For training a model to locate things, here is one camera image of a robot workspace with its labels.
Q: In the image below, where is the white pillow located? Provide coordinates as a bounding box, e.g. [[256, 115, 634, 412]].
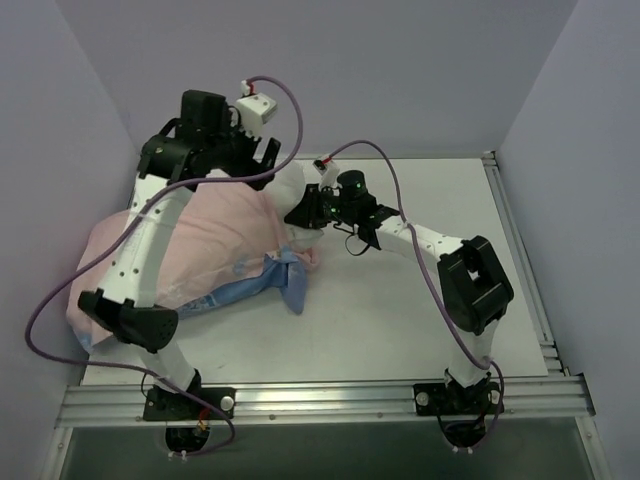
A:
[[263, 160, 323, 252]]

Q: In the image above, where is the blue pink printed pillowcase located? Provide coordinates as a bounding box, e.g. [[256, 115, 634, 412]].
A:
[[64, 182, 326, 354]]

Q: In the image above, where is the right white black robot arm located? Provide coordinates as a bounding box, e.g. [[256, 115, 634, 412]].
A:
[[285, 179, 514, 413]]

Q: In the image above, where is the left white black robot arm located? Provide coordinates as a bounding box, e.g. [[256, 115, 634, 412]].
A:
[[78, 82, 281, 419]]

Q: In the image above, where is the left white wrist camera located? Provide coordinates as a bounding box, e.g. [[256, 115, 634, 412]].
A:
[[235, 93, 278, 140]]

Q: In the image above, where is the thin black wire loop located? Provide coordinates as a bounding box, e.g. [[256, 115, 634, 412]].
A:
[[344, 227, 376, 259]]

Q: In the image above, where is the back aluminium rail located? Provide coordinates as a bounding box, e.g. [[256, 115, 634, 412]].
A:
[[140, 152, 496, 163]]

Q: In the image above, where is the aluminium rail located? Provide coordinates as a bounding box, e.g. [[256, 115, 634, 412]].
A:
[[482, 151, 570, 376], [56, 375, 595, 428], [140, 152, 496, 163]]

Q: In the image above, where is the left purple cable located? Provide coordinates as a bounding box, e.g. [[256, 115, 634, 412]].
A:
[[23, 74, 305, 455]]

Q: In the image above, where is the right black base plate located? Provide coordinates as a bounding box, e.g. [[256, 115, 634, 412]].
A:
[[412, 379, 504, 417]]

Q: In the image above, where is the right side aluminium rail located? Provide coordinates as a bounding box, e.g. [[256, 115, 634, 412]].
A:
[[482, 151, 570, 376]]

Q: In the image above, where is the front aluminium rail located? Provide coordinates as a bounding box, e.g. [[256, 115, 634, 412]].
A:
[[56, 375, 595, 428]]

